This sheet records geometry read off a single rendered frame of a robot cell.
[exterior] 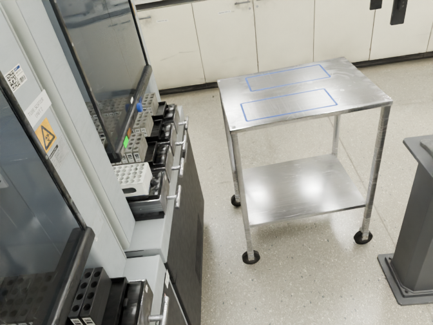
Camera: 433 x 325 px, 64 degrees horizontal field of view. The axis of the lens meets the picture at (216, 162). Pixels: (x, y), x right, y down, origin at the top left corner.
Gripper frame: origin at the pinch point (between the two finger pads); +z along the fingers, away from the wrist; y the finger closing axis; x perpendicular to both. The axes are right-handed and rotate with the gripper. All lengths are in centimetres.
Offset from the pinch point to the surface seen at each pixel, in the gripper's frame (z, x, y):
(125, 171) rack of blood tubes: 34, 76, -9
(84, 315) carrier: 32, 75, -56
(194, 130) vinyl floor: 120, 78, 149
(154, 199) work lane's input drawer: 40, 68, -16
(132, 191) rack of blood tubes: 39, 75, -12
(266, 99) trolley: 38, 28, 33
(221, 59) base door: 90, 50, 218
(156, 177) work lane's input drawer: 38, 68, -8
